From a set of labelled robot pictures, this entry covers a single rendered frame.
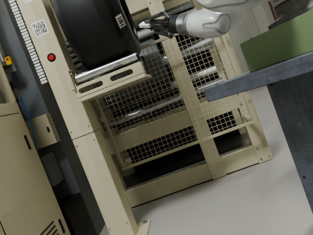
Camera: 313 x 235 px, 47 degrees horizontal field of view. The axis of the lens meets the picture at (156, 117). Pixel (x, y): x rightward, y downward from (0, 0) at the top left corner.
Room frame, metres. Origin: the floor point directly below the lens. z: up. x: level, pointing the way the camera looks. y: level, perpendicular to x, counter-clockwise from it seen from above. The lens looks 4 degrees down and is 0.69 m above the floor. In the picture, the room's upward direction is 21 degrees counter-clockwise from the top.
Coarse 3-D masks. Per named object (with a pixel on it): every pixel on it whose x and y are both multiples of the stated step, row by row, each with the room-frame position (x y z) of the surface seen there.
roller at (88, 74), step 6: (132, 54) 1.78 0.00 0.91; (138, 54) 1.82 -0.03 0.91; (114, 60) 1.80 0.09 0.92; (120, 60) 1.79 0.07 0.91; (126, 60) 1.78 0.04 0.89; (132, 60) 1.79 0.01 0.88; (102, 66) 1.80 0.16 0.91; (108, 66) 1.79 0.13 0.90; (114, 66) 1.79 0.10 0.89; (120, 66) 1.80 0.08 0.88; (84, 72) 1.81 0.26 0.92; (90, 72) 1.80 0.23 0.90; (96, 72) 1.80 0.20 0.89; (102, 72) 1.80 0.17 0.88; (78, 78) 1.81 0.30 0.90; (84, 78) 1.81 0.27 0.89; (90, 78) 1.82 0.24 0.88
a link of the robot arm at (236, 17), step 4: (232, 12) 1.41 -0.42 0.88; (236, 12) 1.42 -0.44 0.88; (240, 12) 1.44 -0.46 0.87; (244, 12) 1.46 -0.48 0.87; (232, 16) 1.40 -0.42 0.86; (236, 16) 1.42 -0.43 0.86; (240, 16) 1.44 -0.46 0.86; (244, 16) 1.47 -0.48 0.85; (232, 20) 1.41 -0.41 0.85; (236, 20) 1.43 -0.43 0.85; (240, 20) 1.45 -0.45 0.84; (232, 24) 1.42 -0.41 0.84; (236, 24) 1.44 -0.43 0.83; (232, 28) 1.46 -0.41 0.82
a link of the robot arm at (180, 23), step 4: (180, 16) 1.41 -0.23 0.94; (184, 16) 1.40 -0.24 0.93; (176, 20) 1.42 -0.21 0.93; (180, 20) 1.41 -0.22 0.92; (184, 20) 1.39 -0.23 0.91; (176, 24) 1.42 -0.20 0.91; (180, 24) 1.41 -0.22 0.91; (184, 24) 1.39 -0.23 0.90; (176, 28) 1.43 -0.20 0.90; (180, 28) 1.41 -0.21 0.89; (184, 28) 1.40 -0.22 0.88; (180, 32) 1.43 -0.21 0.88; (184, 32) 1.41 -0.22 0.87
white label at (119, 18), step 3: (117, 15) 1.68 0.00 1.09; (120, 15) 1.69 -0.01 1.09; (117, 18) 1.68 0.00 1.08; (120, 18) 1.70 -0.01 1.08; (117, 21) 1.69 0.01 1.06; (120, 21) 1.70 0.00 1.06; (123, 21) 1.71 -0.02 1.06; (120, 24) 1.70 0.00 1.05; (123, 24) 1.71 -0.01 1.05; (120, 27) 1.70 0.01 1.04
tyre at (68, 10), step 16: (64, 0) 1.68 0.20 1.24; (80, 0) 1.66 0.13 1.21; (96, 0) 1.66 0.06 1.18; (112, 0) 1.68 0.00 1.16; (64, 16) 1.68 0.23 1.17; (80, 16) 1.67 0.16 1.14; (96, 16) 1.67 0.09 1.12; (112, 16) 1.67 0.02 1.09; (128, 16) 2.14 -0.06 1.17; (64, 32) 1.72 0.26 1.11; (80, 32) 1.69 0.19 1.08; (96, 32) 1.69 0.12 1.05; (112, 32) 1.70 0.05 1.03; (128, 32) 1.75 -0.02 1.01; (80, 48) 1.73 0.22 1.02; (96, 48) 1.73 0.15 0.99; (112, 48) 1.75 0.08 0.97; (128, 48) 1.78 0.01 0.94; (96, 64) 1.81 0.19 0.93; (128, 64) 1.95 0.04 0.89
